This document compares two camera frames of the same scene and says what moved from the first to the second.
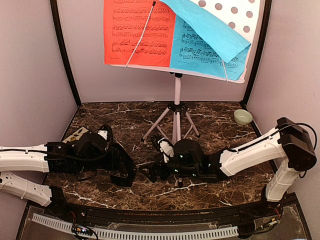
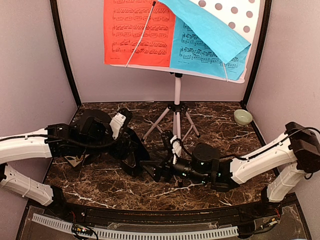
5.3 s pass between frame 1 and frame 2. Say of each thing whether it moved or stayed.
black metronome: moved
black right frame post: stayed
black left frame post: stayed
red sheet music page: stayed
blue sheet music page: stayed
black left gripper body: moved
